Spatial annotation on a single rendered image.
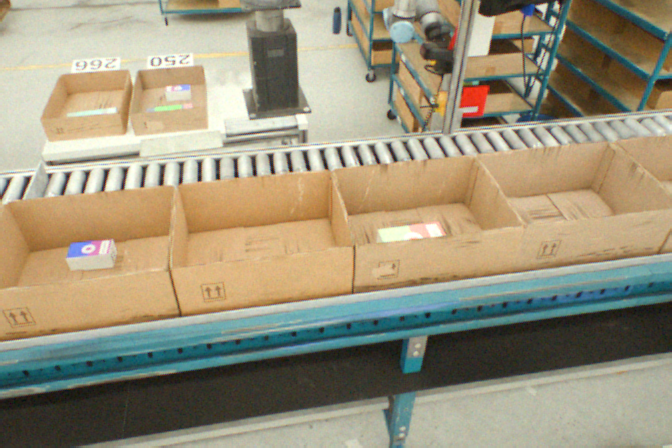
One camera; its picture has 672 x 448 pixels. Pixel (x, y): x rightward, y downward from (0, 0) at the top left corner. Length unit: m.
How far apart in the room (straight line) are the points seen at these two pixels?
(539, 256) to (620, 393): 1.14
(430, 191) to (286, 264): 0.52
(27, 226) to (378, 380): 0.96
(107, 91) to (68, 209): 1.16
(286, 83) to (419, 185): 0.89
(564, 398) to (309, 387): 1.18
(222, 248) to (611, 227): 0.94
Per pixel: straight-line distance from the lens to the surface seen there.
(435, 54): 1.97
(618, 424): 2.34
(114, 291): 1.19
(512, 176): 1.57
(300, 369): 1.46
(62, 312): 1.26
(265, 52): 2.09
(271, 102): 2.19
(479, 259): 1.29
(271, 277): 1.16
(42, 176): 2.03
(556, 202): 1.63
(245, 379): 1.46
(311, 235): 1.40
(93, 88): 2.54
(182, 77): 2.46
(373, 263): 1.19
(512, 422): 2.20
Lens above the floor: 1.84
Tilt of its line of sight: 39 degrees down
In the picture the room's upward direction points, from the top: straight up
